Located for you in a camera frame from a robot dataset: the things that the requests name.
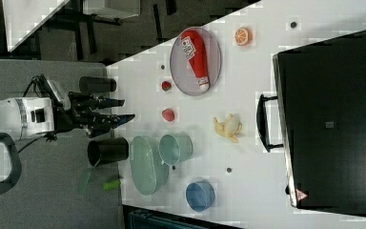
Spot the small strawberry toy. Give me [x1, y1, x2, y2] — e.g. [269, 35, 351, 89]
[161, 81, 172, 92]

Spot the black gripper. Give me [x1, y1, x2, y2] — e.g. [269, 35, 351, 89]
[54, 92, 135, 138]

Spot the black cylinder upper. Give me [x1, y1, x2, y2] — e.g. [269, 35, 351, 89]
[79, 76, 117, 94]

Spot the teal green mug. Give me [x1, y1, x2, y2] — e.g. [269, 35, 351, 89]
[158, 133, 193, 166]

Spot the red strawberry toy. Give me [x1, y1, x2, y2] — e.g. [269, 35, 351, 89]
[161, 109, 175, 122]

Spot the black cylinder lower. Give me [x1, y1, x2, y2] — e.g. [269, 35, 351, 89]
[88, 137, 129, 167]

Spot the grey round plate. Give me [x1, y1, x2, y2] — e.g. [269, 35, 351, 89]
[170, 27, 221, 96]

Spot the peeled toy banana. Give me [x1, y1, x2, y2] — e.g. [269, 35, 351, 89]
[213, 114, 242, 143]

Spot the blue cup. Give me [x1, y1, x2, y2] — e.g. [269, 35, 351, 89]
[185, 180, 215, 212]

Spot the orange slice toy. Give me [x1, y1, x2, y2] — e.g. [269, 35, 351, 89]
[234, 28, 253, 46]

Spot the dark blue crate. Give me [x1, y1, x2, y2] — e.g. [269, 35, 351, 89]
[128, 210, 230, 229]

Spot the black cylinder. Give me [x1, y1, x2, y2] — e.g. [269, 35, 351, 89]
[79, 76, 117, 94]
[88, 137, 129, 167]

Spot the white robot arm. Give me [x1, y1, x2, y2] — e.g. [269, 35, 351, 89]
[0, 95, 134, 195]

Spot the teal oval bowl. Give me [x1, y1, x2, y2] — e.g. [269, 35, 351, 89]
[130, 135, 169, 196]

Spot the red ketchup bottle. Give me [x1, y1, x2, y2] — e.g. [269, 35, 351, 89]
[180, 30, 210, 92]

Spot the black oven door handle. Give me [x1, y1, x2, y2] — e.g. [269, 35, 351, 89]
[256, 94, 283, 153]

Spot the grey camera on wrist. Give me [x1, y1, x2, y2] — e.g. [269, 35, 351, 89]
[40, 75, 71, 111]

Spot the white background table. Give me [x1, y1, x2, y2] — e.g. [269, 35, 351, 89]
[1, 0, 70, 52]

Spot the green marker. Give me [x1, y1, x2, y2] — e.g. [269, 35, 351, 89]
[103, 179, 121, 191]

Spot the black toaster oven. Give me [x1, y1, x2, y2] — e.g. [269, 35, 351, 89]
[273, 30, 366, 217]

